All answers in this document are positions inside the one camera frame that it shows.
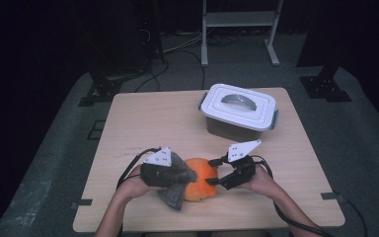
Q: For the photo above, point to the white metal stand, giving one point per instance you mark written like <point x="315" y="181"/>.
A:
<point x="240" y="19"/>

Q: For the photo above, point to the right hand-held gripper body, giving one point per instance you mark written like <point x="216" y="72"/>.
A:
<point x="243" y="171"/>

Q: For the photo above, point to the clear plastic container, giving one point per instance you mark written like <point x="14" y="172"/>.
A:
<point x="230" y="131"/>

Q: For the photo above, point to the person's left hand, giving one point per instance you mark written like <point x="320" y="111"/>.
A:
<point x="131" y="187"/>

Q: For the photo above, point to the orange plush toy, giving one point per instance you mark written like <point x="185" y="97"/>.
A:
<point x="200" y="191"/>

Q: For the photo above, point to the grey cloth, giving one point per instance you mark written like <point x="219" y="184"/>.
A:
<point x="176" y="197"/>

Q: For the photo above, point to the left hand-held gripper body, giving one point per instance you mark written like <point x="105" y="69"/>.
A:
<point x="158" y="174"/>

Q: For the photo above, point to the person's right hand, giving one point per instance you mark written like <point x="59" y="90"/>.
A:
<point x="265" y="182"/>

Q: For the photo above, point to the black equipment stand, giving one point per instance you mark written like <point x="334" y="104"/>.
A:
<point x="151" y="33"/>

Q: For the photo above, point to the white container lid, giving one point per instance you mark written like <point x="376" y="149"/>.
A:
<point x="263" y="115"/>

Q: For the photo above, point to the black stand base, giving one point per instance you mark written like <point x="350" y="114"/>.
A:
<point x="105" y="89"/>
<point x="324" y="87"/>

